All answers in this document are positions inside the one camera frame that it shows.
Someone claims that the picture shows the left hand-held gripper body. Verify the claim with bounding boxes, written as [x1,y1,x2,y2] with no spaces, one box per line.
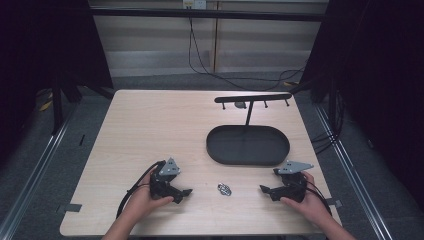
[149,157,184,201]

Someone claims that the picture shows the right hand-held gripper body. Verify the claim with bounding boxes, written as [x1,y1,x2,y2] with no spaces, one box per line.
[270,160,315,204]

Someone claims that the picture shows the silver chain bracelet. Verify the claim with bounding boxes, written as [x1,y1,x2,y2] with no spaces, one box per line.
[217,182,233,197]

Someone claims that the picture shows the black jewelry stand with tray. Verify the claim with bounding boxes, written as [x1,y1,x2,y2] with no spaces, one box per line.
[205,93,293,167]

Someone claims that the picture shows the person's right hand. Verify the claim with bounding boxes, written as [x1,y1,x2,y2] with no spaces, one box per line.
[279,171,331,228]

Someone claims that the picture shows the person's left hand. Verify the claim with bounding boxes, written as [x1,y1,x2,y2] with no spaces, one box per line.
[124,168,175,220]

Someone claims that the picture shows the black stand leg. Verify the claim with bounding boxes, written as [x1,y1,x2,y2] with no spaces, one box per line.
[50,75,65,137]

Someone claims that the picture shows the black curtain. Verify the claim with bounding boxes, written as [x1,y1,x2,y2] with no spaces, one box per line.
[0,0,115,164]
[299,0,424,213]

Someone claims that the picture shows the yellow floor object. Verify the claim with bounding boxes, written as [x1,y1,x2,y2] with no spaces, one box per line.
[37,88,55,113]

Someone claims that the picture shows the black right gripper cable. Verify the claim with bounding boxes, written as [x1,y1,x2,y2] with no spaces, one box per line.
[303,184,333,216]

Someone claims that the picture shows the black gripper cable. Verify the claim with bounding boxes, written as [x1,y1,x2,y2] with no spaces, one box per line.
[303,184,333,216]
[115,160,167,220]

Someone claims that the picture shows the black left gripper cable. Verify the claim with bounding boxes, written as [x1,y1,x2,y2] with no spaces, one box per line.
[115,160,167,220]

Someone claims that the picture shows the metal floor rail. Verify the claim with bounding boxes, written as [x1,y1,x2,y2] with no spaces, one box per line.
[314,102,396,240]
[0,103,80,240]

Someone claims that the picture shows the bundle of black cables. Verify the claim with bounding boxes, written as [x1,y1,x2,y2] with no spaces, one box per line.
[310,89,347,155]

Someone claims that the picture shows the long black power cable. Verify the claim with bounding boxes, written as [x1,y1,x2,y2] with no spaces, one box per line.
[187,15,307,92]

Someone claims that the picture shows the black horizontal frame bar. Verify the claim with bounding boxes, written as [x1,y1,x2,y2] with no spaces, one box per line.
[89,7,330,23]

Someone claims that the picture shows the white wall outlet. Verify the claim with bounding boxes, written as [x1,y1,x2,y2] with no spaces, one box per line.
[182,0,208,10]

